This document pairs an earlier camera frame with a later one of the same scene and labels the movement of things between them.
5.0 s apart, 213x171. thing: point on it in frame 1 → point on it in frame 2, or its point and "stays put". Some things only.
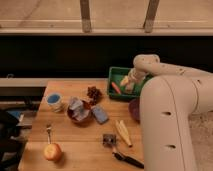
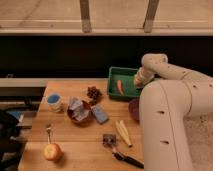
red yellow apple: [52, 151] stays put
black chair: [11, 148] stays put
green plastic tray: [115, 74] stays put
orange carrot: [116, 88] → [120, 88]
